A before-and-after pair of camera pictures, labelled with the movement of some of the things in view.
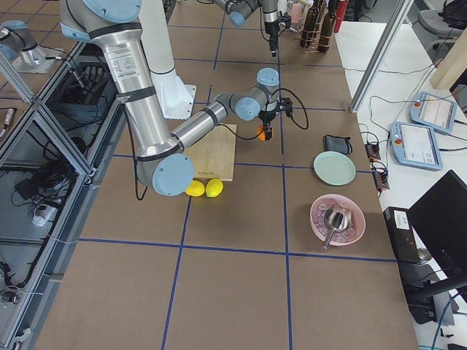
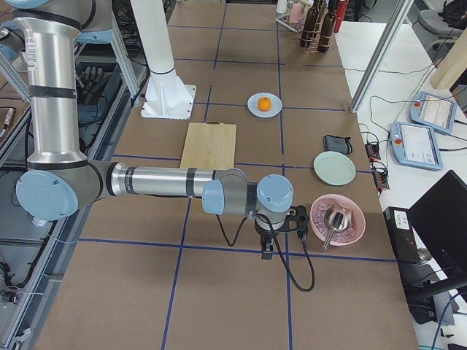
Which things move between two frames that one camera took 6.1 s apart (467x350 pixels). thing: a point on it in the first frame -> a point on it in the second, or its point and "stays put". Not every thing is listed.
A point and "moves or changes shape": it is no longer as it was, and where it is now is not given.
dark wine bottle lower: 326,28 stays put
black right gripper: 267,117 -> 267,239
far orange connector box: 373,152 stays put
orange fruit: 262,134 moves or changes shape
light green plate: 334,168 stays put
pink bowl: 318,209 stays put
